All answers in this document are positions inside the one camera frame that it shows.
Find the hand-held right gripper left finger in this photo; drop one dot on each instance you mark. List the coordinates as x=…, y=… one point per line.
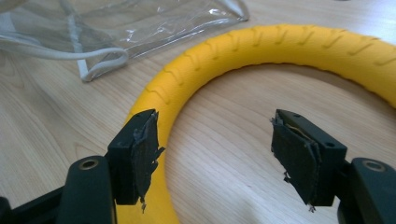
x=130, y=158

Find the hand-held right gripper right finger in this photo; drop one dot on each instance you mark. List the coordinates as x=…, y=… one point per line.
x=306, y=155

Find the clear plastic bag white trim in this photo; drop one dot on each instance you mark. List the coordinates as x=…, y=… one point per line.
x=102, y=34

